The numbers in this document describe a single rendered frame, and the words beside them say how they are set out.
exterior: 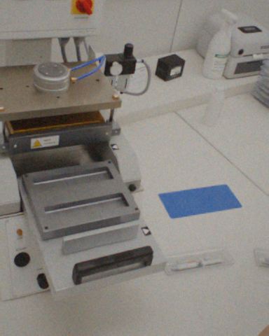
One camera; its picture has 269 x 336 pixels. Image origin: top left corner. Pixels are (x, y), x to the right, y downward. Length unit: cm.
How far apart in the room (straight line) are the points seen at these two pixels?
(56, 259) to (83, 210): 13
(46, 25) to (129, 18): 71
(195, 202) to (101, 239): 53
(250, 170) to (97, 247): 77
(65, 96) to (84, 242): 33
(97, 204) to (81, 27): 44
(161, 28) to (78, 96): 95
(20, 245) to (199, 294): 43
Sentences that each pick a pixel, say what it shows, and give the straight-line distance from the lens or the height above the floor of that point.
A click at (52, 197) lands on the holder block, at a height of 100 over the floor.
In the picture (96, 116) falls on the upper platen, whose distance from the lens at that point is 112.
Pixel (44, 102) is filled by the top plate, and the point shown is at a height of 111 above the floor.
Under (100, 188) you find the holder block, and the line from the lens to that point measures 103.
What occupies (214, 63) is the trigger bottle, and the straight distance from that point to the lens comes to 189.
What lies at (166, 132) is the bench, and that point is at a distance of 164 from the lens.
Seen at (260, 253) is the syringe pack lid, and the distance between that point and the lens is 132.
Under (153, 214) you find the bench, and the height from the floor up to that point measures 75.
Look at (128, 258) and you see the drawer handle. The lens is 89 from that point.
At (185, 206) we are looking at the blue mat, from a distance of 139.
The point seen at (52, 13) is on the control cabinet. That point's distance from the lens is 118.
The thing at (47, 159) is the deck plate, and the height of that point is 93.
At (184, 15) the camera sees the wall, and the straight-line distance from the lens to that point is 202.
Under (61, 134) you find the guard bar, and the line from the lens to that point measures 107.
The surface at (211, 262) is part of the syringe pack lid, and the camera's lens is 125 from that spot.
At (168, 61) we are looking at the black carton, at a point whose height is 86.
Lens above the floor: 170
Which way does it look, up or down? 39 degrees down
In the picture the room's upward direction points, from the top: 11 degrees clockwise
